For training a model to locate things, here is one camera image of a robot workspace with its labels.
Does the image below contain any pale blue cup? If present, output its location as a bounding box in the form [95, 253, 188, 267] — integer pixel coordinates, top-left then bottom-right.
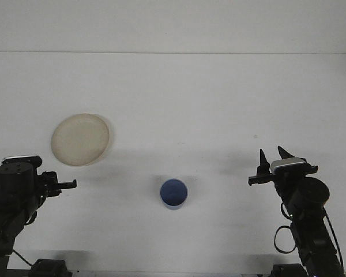
[160, 178, 189, 212]

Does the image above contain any pale round plate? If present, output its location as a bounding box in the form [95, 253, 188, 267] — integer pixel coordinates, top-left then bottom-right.
[50, 113, 115, 167]

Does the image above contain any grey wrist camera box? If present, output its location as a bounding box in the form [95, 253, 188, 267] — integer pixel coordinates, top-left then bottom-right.
[270, 157, 308, 174]
[2, 155, 43, 167]

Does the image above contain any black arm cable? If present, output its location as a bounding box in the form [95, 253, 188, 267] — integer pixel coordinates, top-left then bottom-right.
[274, 201, 344, 268]
[11, 249, 33, 267]

